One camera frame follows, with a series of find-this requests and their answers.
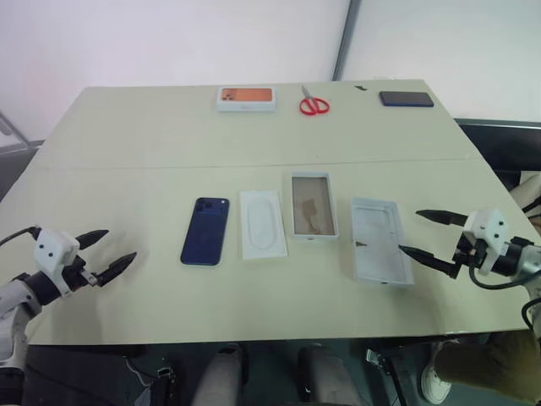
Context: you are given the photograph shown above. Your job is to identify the black smartphone with blue edge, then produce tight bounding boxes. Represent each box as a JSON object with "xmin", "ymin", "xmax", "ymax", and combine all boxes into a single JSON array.
[{"xmin": 378, "ymin": 90, "xmax": 435, "ymax": 109}]

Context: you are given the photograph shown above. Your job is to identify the white box with brown interior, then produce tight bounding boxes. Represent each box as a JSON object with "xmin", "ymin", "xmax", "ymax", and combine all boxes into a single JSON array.
[{"xmin": 290, "ymin": 170, "xmax": 341, "ymax": 244}]

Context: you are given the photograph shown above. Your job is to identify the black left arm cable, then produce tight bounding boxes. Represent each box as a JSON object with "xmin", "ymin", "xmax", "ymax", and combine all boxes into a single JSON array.
[{"xmin": 0, "ymin": 226, "xmax": 43, "ymax": 247}]

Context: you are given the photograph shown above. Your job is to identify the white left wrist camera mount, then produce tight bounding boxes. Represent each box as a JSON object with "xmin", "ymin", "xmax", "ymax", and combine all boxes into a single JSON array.
[{"xmin": 33, "ymin": 228, "xmax": 81, "ymax": 298}]

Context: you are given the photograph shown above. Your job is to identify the red-handled scissors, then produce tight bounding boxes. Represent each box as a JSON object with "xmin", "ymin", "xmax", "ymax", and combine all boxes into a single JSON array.
[{"xmin": 298, "ymin": 85, "xmax": 331, "ymax": 117}]

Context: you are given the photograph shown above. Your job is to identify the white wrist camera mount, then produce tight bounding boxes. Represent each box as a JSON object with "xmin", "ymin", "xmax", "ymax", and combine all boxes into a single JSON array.
[
  {"xmin": 33, "ymin": 228, "xmax": 81, "ymax": 298},
  {"xmin": 462, "ymin": 207, "xmax": 511, "ymax": 276}
]

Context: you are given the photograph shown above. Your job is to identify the dark rounded grey shape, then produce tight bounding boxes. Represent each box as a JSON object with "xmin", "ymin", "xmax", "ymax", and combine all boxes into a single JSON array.
[{"xmin": 192, "ymin": 343, "xmax": 245, "ymax": 406}]

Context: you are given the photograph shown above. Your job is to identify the white shoe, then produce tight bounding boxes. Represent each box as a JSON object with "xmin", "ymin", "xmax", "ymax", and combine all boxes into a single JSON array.
[{"xmin": 419, "ymin": 337, "xmax": 454, "ymax": 403}]

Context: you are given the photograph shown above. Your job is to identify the grey metal rack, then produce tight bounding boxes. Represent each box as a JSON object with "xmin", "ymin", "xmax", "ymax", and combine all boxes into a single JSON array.
[{"xmin": 0, "ymin": 108, "xmax": 45, "ymax": 204}]

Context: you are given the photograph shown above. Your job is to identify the black metal table bracket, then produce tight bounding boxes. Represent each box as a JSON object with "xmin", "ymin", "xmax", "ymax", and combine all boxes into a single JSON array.
[{"xmin": 364, "ymin": 345, "xmax": 407, "ymax": 406}]

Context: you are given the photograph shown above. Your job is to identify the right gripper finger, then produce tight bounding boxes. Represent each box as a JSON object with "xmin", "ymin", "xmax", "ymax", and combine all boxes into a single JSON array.
[
  {"xmin": 396, "ymin": 244, "xmax": 460, "ymax": 281},
  {"xmin": 415, "ymin": 208, "xmax": 468, "ymax": 228}
]

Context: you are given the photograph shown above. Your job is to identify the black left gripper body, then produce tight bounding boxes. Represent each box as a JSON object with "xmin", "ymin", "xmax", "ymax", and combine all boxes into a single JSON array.
[{"xmin": 63, "ymin": 253, "xmax": 106, "ymax": 294}]

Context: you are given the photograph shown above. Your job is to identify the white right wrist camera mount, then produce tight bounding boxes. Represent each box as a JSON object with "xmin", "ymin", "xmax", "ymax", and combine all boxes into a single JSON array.
[{"xmin": 462, "ymin": 207, "xmax": 511, "ymax": 276}]

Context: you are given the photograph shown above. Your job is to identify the white box lid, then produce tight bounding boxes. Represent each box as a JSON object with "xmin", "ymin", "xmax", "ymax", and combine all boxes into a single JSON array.
[{"xmin": 350, "ymin": 195, "xmax": 416, "ymax": 289}]

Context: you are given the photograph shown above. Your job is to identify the grey metal frame post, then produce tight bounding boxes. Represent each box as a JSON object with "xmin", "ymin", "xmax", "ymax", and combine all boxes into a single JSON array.
[{"xmin": 331, "ymin": 0, "xmax": 363, "ymax": 82}]

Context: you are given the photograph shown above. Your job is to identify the olive trouser leg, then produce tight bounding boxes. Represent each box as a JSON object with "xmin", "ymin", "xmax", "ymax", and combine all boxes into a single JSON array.
[{"xmin": 434, "ymin": 330, "xmax": 541, "ymax": 406}]

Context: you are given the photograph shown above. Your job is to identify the dark blue smartphone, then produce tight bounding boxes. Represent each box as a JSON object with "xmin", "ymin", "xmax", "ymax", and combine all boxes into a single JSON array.
[{"xmin": 180, "ymin": 196, "xmax": 232, "ymax": 267}]

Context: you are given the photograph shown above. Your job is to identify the white moulded insert tray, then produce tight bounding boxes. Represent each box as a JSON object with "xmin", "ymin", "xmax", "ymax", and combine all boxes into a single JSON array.
[{"xmin": 238, "ymin": 189, "xmax": 290, "ymax": 261}]

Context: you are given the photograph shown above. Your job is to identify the beige chair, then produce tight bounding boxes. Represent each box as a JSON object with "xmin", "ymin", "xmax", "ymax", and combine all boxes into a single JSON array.
[{"xmin": 508, "ymin": 170, "xmax": 541, "ymax": 217}]

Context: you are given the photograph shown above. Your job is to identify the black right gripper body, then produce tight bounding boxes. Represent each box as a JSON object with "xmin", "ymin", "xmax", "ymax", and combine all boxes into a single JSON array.
[{"xmin": 451, "ymin": 233, "xmax": 487, "ymax": 267}]

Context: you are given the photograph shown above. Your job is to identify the white box with orange phone print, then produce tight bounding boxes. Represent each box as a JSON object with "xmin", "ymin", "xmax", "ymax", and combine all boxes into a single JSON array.
[{"xmin": 216, "ymin": 86, "xmax": 278, "ymax": 114}]

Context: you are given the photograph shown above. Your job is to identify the black side table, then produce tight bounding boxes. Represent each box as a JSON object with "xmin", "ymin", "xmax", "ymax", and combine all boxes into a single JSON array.
[{"xmin": 453, "ymin": 118, "xmax": 541, "ymax": 194}]

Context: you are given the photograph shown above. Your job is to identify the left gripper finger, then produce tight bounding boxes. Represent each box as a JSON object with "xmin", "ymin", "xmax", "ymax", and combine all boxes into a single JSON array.
[
  {"xmin": 97, "ymin": 251, "xmax": 139, "ymax": 287},
  {"xmin": 75, "ymin": 229, "xmax": 110, "ymax": 251}
]

